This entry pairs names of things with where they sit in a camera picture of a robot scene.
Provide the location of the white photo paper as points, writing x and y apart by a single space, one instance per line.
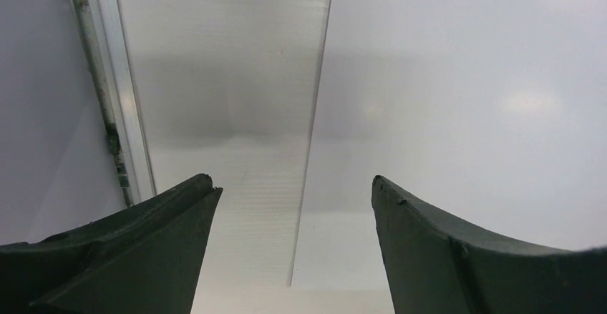
492 110

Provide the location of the metal table edge rail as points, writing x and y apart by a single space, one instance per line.
103 37

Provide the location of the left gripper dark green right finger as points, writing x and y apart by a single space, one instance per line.
437 262

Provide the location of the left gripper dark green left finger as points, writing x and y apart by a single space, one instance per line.
143 259

